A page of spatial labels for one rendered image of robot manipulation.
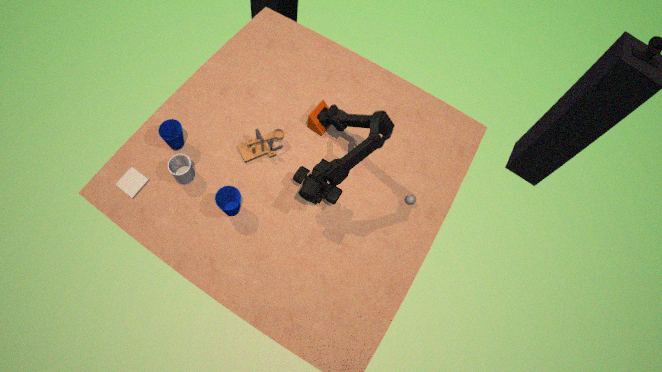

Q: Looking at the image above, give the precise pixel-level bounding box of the blue cup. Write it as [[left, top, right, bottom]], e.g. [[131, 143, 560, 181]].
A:
[[159, 119, 184, 151], [215, 186, 241, 216]]

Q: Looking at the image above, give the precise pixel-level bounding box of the beige flat square tile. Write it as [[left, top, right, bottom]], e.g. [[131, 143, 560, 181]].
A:
[[115, 167, 149, 199]]

